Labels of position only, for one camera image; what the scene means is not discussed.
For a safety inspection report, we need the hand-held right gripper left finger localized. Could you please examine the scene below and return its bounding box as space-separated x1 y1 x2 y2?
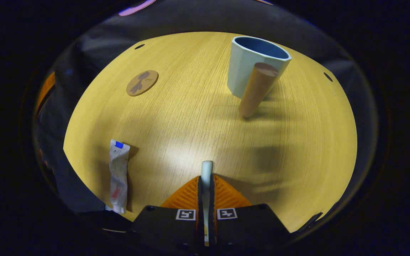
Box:
131 176 204 251

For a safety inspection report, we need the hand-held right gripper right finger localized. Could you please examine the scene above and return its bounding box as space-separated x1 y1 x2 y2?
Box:
209 174 291 249

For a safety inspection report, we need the white toothbrush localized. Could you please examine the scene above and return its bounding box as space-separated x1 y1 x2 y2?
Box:
201 161 214 246

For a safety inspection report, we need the white toothpaste tube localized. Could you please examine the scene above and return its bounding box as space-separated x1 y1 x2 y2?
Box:
109 139 131 214

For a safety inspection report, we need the round brown cork coaster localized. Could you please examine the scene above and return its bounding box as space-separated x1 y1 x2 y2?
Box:
126 70 159 97

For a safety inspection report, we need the light blue cup wooden handle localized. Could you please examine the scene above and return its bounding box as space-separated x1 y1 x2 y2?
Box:
227 36 292 118

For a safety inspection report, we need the wooden desktop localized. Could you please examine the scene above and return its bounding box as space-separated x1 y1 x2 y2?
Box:
63 31 358 233

